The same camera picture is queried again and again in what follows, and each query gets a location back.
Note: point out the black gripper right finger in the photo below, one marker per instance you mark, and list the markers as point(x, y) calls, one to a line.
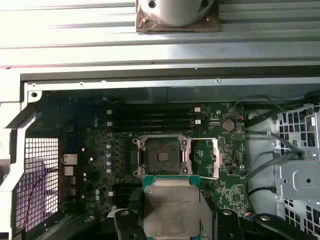
point(227, 225)

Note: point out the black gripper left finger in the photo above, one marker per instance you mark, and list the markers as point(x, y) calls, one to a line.
point(125, 225)

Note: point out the silver CPU chip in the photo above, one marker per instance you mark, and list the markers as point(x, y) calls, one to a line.
point(172, 205)

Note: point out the metal socket cover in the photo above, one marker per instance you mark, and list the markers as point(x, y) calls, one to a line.
point(217, 165)

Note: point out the CPU socket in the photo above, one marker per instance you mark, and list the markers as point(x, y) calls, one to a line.
point(162, 155)

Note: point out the black RAM slot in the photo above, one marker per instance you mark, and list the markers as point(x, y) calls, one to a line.
point(155, 129)
point(155, 111)
point(155, 117)
point(155, 123)

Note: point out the green motherboard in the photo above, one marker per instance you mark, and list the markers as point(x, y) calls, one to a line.
point(230, 180)

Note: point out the blue-top capacitor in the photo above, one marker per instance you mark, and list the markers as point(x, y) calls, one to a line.
point(108, 163)
point(108, 155)
point(108, 171)
point(108, 146)

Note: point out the silver USB port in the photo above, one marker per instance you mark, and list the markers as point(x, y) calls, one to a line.
point(69, 171)

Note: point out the grey metal disk bay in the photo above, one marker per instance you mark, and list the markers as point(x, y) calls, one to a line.
point(297, 180)

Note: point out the silver network port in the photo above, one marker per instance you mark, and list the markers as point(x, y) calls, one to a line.
point(70, 160)

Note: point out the round coin cell battery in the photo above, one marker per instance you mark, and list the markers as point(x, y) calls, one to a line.
point(228, 125)

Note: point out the black PC case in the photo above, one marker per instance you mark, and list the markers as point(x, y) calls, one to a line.
point(150, 83)

